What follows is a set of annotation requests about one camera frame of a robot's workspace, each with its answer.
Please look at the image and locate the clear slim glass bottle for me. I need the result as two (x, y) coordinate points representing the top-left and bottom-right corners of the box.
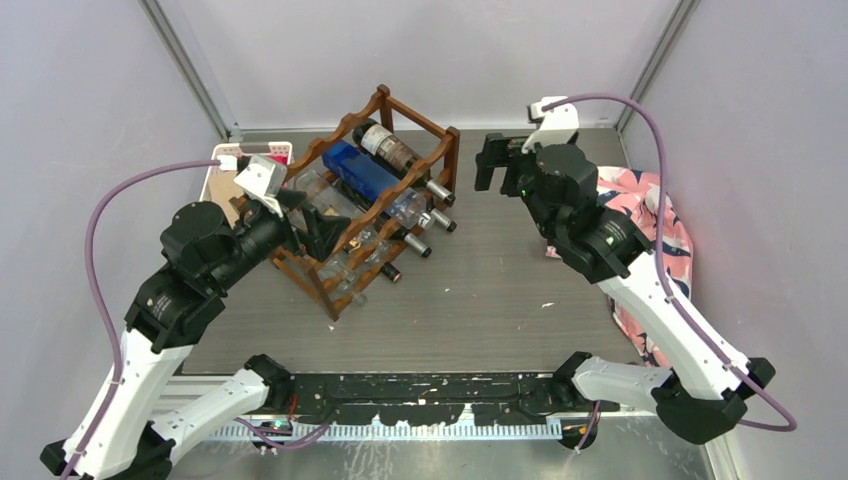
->
(294, 251), (360, 317)

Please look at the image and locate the clear square slim bottle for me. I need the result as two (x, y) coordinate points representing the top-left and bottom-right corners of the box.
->
(290, 170), (390, 266)

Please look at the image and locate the brown wooden wine rack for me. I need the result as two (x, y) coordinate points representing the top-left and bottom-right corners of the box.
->
(270, 85), (459, 320)

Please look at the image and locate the blue clear square bottle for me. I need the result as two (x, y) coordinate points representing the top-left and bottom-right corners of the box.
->
(321, 140), (434, 229)

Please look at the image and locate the dark wine bottle cream label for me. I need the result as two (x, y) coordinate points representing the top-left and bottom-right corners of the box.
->
(389, 228), (432, 258)

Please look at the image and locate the dark green wine bottle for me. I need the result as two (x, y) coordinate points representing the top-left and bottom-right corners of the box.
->
(429, 208), (457, 233)

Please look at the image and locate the olive green wine bottle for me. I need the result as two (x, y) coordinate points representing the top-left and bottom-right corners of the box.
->
(352, 119), (456, 206)

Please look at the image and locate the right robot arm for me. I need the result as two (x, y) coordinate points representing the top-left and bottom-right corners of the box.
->
(474, 133), (775, 444)

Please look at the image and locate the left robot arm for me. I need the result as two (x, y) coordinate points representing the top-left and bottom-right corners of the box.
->
(40, 200), (295, 479)

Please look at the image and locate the beige cloth in basket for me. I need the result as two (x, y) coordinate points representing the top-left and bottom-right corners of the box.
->
(206, 171), (244, 226)

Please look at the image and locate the white perforated plastic basket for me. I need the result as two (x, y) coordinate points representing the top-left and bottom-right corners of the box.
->
(198, 141), (293, 201)

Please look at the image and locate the pink shark print cloth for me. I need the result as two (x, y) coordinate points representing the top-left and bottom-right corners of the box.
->
(547, 165), (696, 369)

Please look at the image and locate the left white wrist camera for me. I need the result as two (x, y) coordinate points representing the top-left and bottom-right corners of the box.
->
(217, 154), (288, 218)

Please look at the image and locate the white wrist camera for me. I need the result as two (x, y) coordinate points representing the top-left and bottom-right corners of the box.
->
(217, 154), (288, 218)
(521, 96), (579, 154)

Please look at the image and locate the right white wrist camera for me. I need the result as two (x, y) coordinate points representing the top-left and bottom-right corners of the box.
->
(521, 96), (579, 154)

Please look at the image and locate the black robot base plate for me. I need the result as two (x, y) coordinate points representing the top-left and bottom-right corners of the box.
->
(249, 372), (593, 427)

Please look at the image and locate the white slotted cable duct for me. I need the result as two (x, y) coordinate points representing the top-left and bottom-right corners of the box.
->
(209, 419), (562, 442)

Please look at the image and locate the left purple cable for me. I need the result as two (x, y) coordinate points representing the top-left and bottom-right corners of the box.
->
(59, 155), (333, 480)

